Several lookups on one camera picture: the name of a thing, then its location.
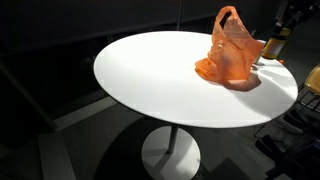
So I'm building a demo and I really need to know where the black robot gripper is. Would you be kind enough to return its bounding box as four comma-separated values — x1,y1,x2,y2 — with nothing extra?
274,0,316,33

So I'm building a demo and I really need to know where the white round table base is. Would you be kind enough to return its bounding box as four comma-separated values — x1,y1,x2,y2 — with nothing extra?
141,125,202,180

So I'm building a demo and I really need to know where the black wire chair frame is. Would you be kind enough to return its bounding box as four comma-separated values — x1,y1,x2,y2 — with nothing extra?
297,83,320,113

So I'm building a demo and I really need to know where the thin grey vertical pole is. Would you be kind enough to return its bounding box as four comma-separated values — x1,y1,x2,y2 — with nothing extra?
176,0,184,32

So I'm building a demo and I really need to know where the white table column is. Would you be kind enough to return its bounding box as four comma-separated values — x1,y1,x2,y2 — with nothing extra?
166,125,180,155

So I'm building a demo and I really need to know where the orange plastic carrier bag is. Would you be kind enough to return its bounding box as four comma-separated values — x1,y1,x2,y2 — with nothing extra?
194,5,266,83

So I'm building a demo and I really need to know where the dark bottle with pale label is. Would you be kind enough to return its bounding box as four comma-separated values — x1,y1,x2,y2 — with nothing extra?
261,23,293,61

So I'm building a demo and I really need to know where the yellow chair seat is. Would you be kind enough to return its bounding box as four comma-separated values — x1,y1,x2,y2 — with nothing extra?
304,63,320,97

